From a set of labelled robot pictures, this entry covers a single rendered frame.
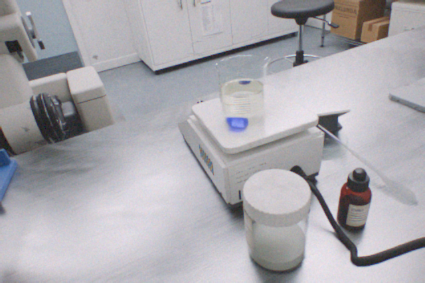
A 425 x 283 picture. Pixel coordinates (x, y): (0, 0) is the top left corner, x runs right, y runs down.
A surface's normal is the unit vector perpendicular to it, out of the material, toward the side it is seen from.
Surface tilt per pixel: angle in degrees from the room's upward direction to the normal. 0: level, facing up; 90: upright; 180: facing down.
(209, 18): 90
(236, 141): 0
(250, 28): 90
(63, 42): 90
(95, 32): 90
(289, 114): 0
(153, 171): 0
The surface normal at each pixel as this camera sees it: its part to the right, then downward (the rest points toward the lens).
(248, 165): 0.36, 0.48
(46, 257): -0.12, -0.83
